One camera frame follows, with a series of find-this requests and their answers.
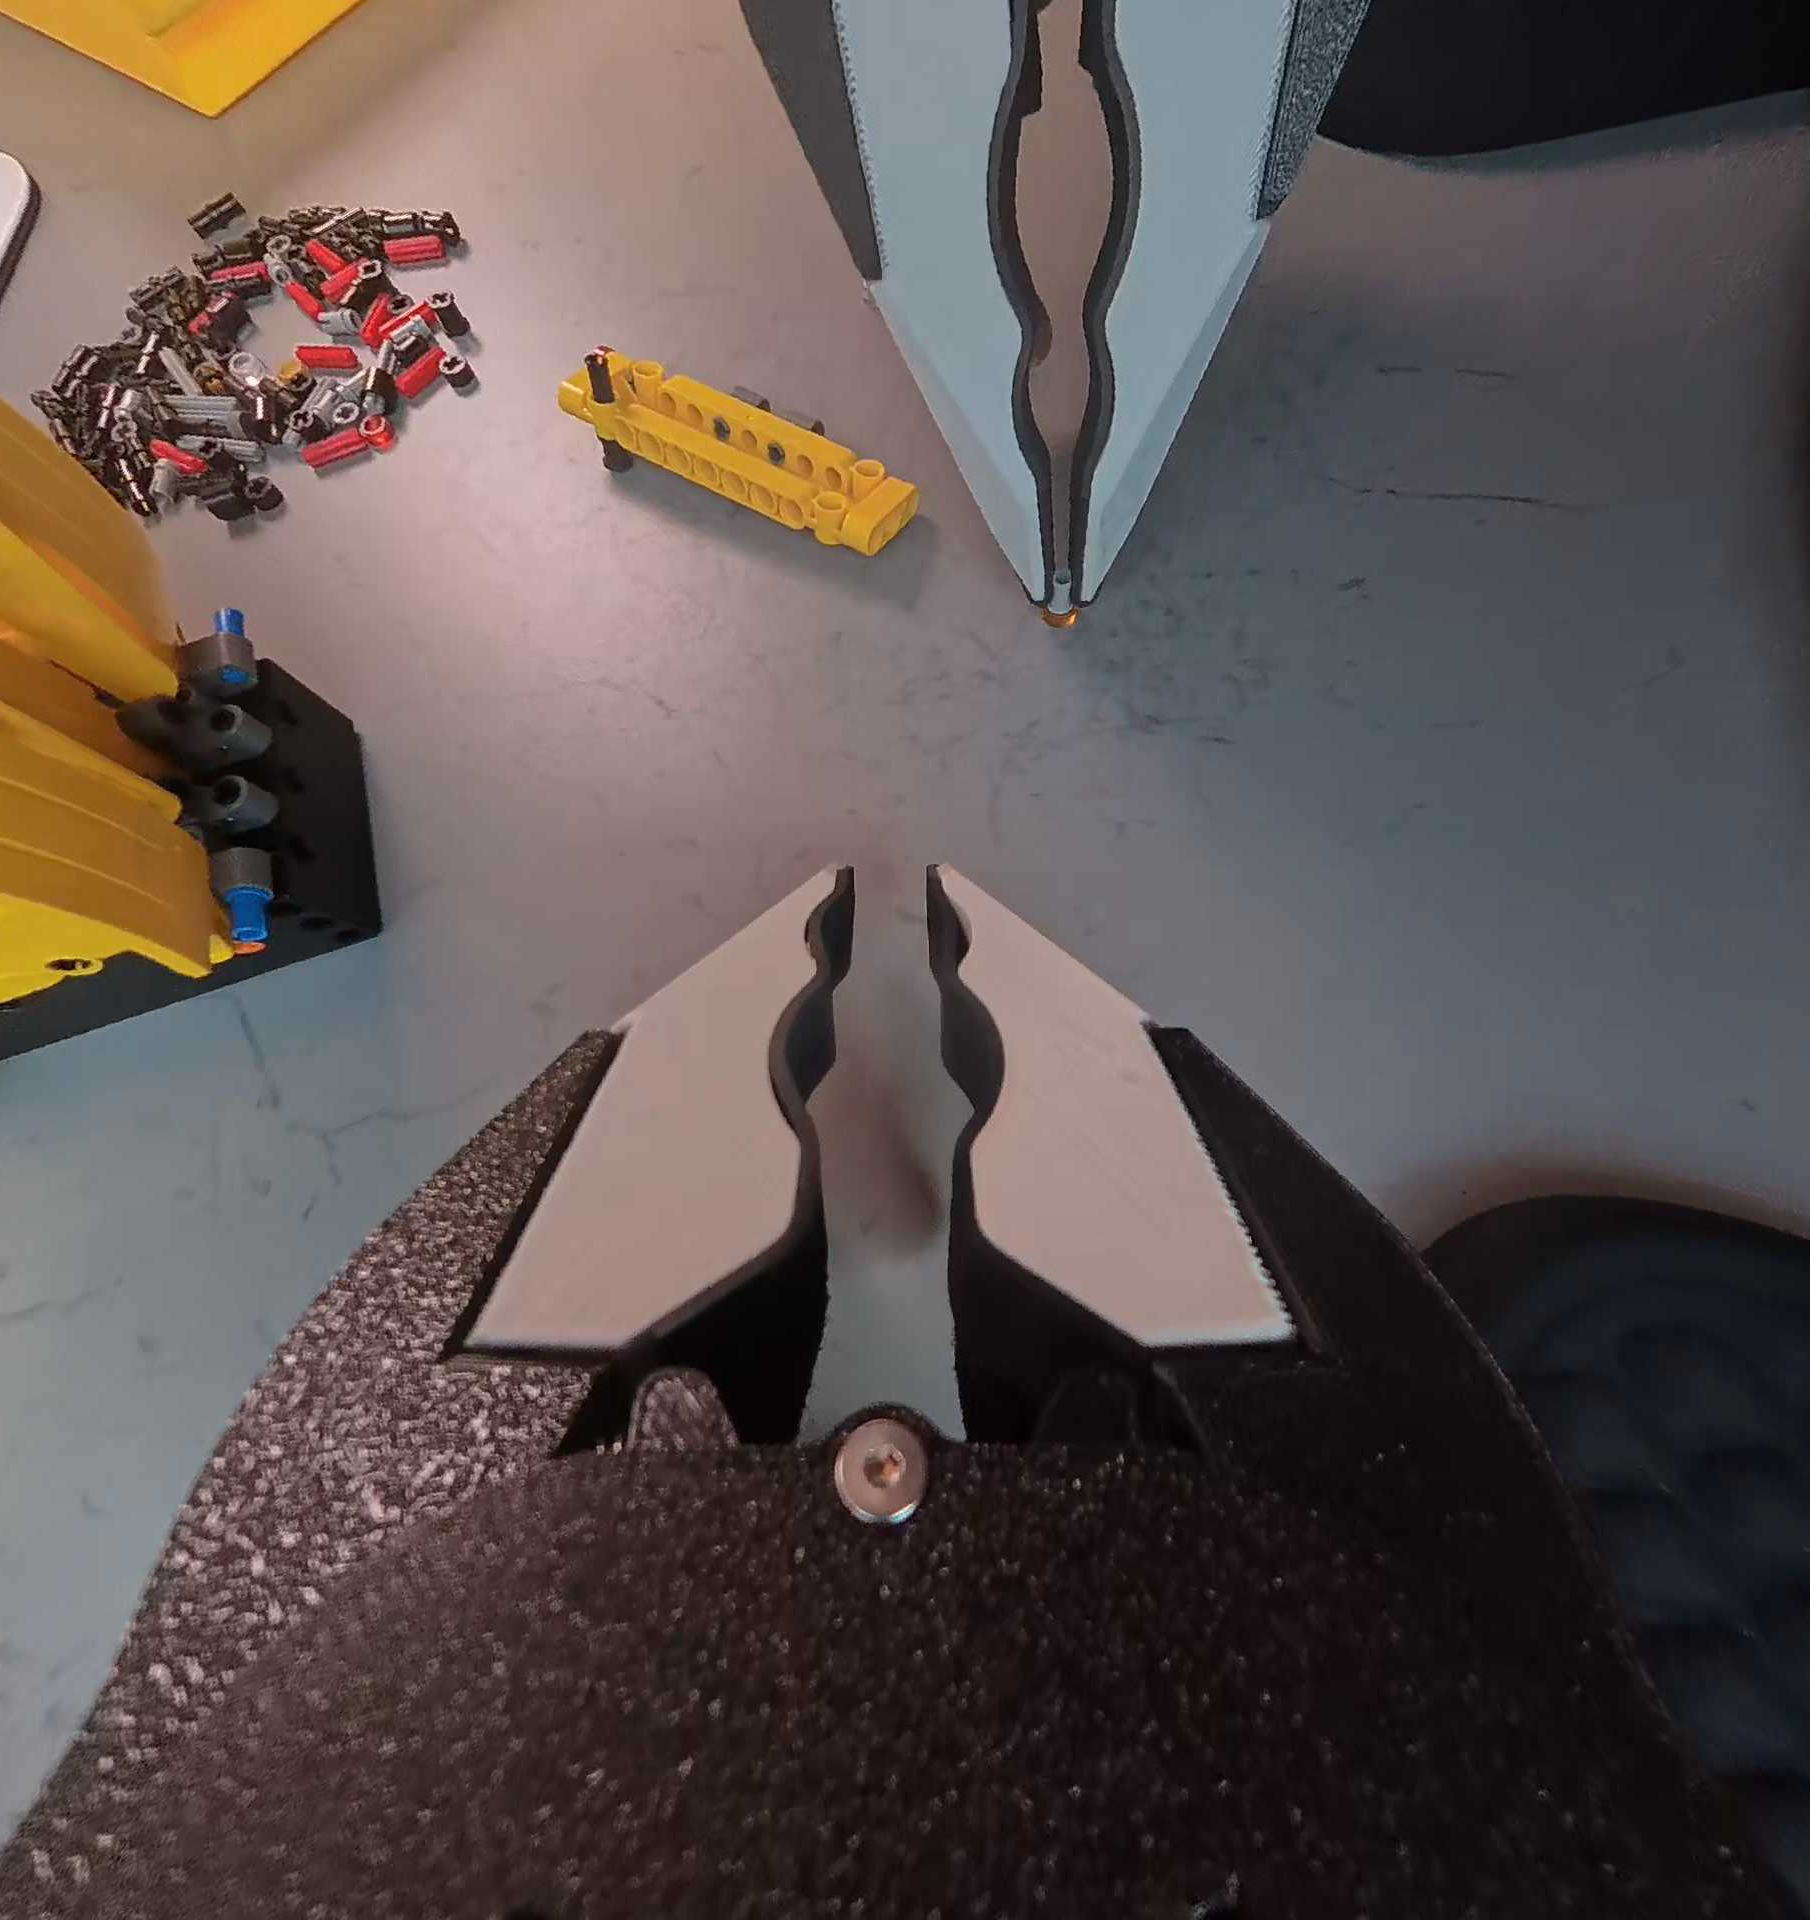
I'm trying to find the yellow lego beam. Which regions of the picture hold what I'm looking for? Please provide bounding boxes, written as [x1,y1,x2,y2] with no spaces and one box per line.
[556,349,922,561]

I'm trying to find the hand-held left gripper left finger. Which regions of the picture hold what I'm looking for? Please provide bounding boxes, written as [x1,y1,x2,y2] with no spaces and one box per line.
[454,861,857,1369]

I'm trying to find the yellow lego model black base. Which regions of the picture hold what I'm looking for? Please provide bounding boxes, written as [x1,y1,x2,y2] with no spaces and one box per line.
[0,360,386,1073]

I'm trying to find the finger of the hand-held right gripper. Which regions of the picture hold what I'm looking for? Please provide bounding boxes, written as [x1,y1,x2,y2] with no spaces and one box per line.
[830,0,1071,605]
[1070,0,1296,610]

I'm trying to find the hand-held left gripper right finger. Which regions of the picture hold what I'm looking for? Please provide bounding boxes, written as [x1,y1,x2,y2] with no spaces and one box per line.
[923,861,1302,1359]

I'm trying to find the yellow parts bin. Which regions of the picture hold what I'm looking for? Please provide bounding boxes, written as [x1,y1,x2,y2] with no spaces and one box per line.
[0,0,369,119]

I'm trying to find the pile of red black lego pins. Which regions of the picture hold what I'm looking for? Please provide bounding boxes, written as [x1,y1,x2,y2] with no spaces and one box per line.
[30,196,479,527]

